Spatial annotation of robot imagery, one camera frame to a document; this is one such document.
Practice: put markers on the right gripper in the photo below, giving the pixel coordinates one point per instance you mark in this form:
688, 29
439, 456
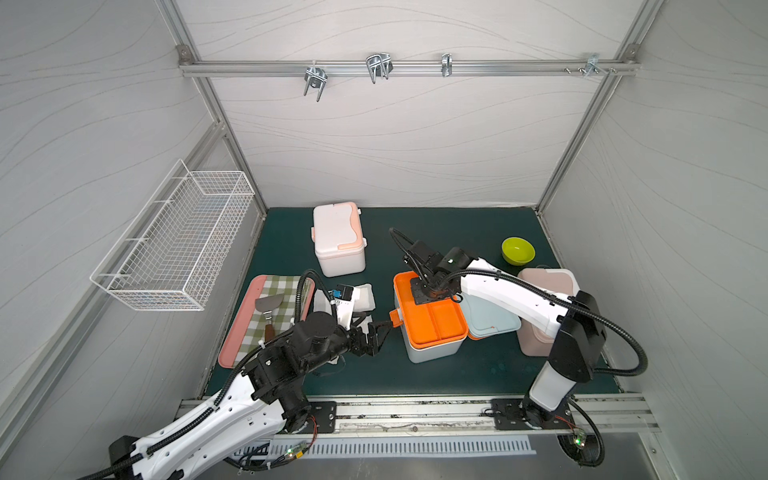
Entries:
422, 255

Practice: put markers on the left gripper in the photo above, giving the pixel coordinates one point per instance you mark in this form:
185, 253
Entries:
360, 339

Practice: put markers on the blue box orange handle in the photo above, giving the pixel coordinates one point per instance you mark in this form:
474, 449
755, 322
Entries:
438, 329

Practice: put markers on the white box peach handle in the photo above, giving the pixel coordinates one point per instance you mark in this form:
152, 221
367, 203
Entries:
339, 242

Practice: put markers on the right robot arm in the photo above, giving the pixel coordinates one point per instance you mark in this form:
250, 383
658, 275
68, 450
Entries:
574, 322

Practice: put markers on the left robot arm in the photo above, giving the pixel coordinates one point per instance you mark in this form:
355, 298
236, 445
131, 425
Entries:
211, 432

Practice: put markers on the green table mat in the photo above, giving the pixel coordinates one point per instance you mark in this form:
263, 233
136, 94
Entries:
495, 365

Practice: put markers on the green bowl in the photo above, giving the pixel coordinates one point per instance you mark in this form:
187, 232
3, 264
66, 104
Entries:
517, 251

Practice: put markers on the pink tray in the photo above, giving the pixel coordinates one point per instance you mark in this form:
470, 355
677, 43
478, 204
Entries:
249, 325

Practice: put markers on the metal u-bolt clamp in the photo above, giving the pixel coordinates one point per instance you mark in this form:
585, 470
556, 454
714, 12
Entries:
379, 65

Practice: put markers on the metal hook clamp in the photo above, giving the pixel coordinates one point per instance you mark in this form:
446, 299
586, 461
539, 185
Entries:
316, 79

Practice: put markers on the aluminium crossbar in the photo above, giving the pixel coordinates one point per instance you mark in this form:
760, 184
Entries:
401, 68

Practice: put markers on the small metal bracket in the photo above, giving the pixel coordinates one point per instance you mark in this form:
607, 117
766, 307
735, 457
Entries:
446, 65

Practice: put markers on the white wire basket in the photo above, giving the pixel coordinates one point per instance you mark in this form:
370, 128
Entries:
170, 255

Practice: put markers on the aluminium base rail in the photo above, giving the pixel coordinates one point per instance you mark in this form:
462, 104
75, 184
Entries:
359, 416

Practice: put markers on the metal screw bracket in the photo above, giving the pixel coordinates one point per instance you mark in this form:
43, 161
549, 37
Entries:
591, 67

